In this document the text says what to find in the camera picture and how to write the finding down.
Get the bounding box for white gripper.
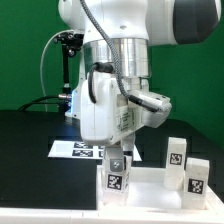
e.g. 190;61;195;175
80;72;143;172

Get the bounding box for white square table top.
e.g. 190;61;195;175
96;165;224;215

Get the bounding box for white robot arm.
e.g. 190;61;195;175
58;0;221;172

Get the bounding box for white sheet with tags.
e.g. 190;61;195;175
47;139;144;163

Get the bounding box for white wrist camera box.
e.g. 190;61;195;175
129;90;172;128

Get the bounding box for black base cables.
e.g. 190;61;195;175
18;94;73;112

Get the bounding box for grey arm hose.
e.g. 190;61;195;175
79;0;161;113

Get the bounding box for white L-shaped obstacle wall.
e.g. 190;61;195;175
0;203;224;224

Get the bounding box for white camera cable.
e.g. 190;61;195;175
39;29;73;113

